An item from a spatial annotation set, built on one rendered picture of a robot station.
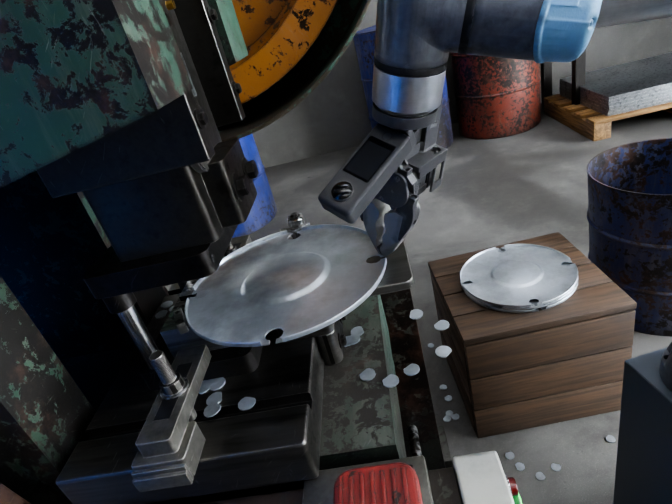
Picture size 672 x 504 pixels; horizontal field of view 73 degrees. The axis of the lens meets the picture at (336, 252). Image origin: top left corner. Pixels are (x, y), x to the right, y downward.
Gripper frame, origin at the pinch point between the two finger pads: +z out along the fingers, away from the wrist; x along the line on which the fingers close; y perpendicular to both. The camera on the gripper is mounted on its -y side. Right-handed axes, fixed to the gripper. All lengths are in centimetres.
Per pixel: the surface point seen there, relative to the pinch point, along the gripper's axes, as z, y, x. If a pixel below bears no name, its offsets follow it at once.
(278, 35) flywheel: -16.3, 17.5, 37.6
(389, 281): 0.1, -3.9, -4.5
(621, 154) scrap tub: 34, 123, -7
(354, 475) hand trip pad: -2.2, -25.8, -17.1
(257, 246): 8.7, -4.8, 21.3
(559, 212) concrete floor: 87, 161, 10
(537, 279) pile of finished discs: 41, 57, -10
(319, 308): 1.3, -12.4, -0.3
